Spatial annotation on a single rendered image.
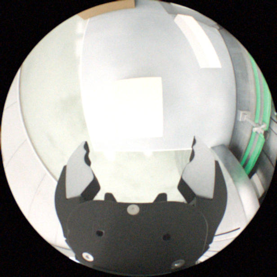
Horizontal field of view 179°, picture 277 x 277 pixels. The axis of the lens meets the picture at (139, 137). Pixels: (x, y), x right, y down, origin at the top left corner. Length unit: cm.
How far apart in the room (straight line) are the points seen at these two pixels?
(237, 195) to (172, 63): 50
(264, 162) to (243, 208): 38
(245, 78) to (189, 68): 29
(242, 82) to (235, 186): 42
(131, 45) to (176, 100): 24
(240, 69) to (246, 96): 13
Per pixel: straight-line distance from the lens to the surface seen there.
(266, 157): 72
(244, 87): 52
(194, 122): 39
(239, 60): 54
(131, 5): 51
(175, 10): 48
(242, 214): 43
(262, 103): 49
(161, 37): 38
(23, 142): 321
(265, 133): 36
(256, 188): 72
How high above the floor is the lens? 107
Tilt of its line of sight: 60 degrees down
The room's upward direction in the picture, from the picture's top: 178 degrees counter-clockwise
